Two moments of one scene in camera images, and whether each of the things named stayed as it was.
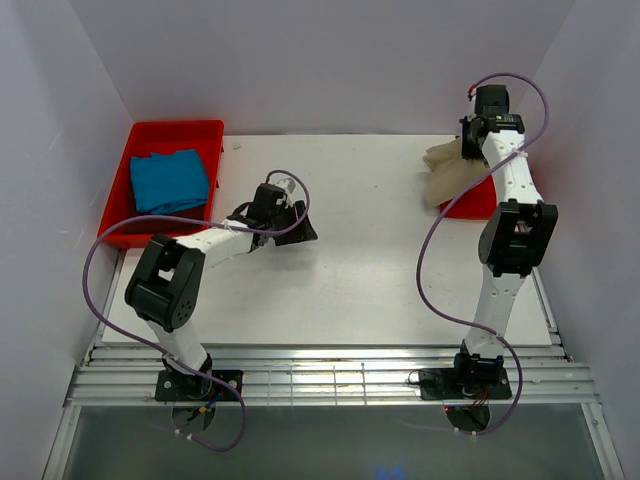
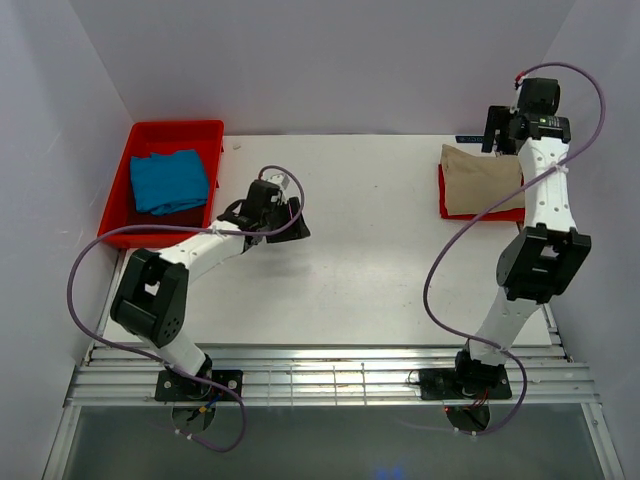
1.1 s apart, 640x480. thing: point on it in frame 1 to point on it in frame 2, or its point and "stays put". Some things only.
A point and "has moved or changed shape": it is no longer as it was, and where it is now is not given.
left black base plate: (174, 386) stays put
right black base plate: (443, 384) stays put
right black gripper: (467, 150) to (497, 119)
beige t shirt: (450, 173) has moved or changed shape
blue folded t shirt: (167, 182) stays put
